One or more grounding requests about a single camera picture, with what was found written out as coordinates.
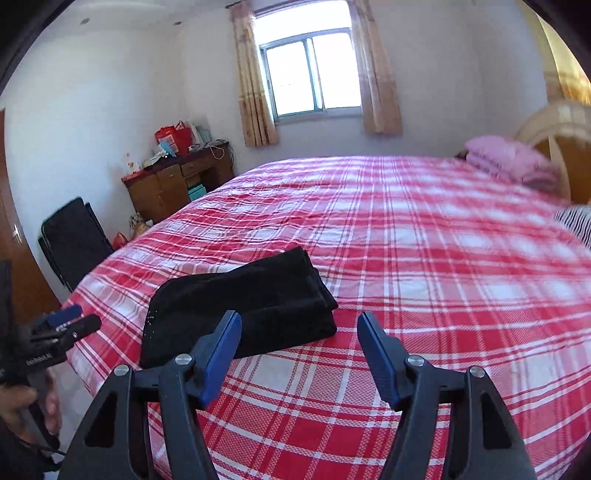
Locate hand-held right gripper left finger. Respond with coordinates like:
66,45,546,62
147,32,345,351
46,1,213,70
58,310,243,480

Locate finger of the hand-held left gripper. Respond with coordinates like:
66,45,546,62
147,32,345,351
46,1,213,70
46,305,84,328
58,315,102,344

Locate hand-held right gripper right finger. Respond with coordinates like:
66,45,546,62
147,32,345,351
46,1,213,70
357,311,539,480

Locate black pants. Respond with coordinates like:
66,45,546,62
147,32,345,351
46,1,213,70
139,246,339,369

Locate person's left forearm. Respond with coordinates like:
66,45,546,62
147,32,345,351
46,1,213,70
0,418,51,480

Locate person's left hand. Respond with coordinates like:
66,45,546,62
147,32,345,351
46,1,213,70
0,369,63,437

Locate black folding chair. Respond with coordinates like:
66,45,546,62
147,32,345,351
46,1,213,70
38,197,115,294

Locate red plaid bedsheet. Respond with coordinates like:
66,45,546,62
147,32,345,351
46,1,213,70
65,155,591,480

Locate brown wooden desk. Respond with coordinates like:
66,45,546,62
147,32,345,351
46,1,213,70
121,142,235,223

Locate striped pillow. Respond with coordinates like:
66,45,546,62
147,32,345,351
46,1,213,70
554,205,591,247

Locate pink folded quilt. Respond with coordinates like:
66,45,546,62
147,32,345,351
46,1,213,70
464,135,561,192

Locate beige curtain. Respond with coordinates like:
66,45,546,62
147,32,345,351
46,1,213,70
231,2,280,147
348,0,403,136

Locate cream wooden headboard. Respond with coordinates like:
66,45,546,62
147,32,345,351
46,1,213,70
515,99,591,206

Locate window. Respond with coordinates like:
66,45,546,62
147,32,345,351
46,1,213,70
254,0,363,123

